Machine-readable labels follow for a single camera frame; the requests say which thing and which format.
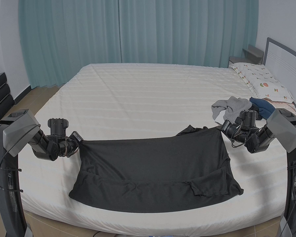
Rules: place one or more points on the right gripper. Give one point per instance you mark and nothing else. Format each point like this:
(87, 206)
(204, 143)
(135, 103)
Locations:
(226, 127)

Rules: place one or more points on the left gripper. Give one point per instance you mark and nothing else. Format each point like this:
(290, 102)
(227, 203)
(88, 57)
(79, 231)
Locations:
(76, 137)

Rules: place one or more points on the black T-shirt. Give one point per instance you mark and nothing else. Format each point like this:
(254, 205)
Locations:
(150, 162)

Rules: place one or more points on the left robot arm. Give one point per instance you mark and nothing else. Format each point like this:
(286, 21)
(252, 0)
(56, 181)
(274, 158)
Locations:
(17, 132)

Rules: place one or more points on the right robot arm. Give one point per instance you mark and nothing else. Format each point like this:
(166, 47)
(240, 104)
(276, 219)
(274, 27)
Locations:
(283, 129)

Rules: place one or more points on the pile of clothes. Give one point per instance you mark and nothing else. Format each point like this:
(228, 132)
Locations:
(234, 105)

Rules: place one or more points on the bed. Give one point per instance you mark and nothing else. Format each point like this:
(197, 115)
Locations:
(138, 95)

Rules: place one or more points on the white printed pillow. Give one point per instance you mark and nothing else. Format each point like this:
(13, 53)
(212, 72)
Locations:
(261, 80)

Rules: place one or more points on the grey bedside table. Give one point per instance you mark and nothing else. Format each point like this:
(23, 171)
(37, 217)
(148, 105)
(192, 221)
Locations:
(252, 52)

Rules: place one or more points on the black chest of drawers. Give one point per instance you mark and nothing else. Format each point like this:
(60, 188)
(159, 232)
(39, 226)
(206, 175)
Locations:
(0, 95)

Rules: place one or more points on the blue-green curtain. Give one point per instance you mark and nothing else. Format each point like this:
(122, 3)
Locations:
(71, 33)
(187, 21)

